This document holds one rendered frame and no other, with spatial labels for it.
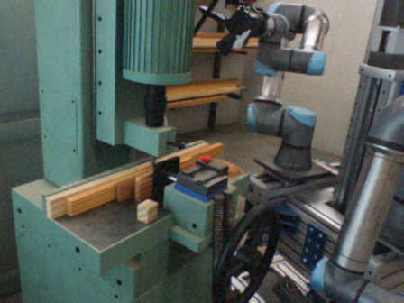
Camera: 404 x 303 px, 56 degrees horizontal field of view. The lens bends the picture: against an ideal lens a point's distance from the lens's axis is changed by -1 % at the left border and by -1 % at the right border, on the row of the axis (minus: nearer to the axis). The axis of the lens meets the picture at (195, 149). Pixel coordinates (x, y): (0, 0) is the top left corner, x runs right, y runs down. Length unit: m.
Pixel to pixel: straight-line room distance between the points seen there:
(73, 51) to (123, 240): 0.53
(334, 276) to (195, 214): 0.33
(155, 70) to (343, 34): 3.48
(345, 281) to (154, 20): 0.71
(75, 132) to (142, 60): 0.33
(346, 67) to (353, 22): 0.44
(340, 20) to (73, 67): 3.50
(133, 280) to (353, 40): 3.64
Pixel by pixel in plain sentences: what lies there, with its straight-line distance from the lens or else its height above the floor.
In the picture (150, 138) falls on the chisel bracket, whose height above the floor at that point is 1.05.
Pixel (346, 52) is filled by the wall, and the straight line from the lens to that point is 4.26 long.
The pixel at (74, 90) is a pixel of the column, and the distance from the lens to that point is 1.12.
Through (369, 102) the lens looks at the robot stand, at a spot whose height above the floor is 1.13.
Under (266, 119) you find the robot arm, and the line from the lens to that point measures 1.50.
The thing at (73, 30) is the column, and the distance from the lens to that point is 1.10.
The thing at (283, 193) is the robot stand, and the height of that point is 0.73.
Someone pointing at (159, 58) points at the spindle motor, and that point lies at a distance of 0.93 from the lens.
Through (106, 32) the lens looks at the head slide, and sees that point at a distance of 1.05.
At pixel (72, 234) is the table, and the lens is 0.89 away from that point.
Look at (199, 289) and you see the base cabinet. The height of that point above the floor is 0.58.
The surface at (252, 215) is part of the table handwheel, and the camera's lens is 0.89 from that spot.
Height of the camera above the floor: 1.38
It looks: 20 degrees down
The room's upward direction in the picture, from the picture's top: 5 degrees clockwise
